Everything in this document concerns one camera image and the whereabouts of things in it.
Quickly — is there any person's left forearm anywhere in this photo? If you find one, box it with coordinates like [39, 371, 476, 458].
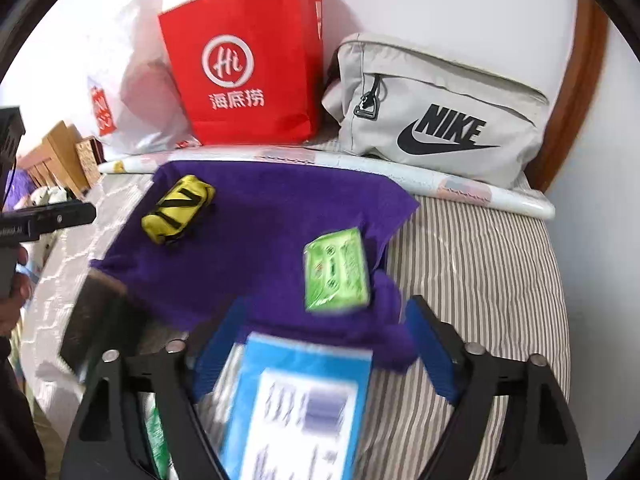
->
[0, 332, 47, 480]

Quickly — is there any grey zipped bag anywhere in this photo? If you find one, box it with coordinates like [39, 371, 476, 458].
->
[321, 32, 551, 190]

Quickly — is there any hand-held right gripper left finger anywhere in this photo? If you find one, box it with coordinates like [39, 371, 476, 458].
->
[62, 300, 247, 480]

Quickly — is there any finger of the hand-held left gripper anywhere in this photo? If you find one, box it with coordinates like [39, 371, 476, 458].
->
[30, 199, 97, 237]

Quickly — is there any white plastic bag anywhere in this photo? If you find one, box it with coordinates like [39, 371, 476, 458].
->
[85, 0, 201, 157]

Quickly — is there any striped bed quilt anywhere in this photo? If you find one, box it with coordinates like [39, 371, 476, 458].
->
[20, 145, 572, 480]

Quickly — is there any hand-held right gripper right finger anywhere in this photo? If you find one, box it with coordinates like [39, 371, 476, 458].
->
[405, 295, 588, 480]

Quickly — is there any red paper bag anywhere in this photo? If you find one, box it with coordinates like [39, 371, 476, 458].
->
[158, 0, 325, 145]

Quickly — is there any green tissue pack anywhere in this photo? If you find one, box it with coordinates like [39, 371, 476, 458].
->
[303, 227, 372, 313]

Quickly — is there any dark green tin box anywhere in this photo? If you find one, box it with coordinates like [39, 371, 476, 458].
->
[59, 270, 151, 378]

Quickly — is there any brown speckled box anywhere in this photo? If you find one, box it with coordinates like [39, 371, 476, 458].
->
[76, 136, 108, 186]

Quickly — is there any green snack packet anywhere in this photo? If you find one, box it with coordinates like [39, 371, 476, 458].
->
[142, 390, 175, 480]

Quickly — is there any purple towel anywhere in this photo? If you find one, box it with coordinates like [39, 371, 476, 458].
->
[89, 160, 421, 373]

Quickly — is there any blue tissue pack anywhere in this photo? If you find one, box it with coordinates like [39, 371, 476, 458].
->
[220, 332, 373, 480]

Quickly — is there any brown wooden trim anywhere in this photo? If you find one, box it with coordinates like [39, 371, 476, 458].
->
[525, 0, 609, 196]

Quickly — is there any person's left hand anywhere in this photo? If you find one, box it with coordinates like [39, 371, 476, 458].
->
[0, 246, 32, 337]

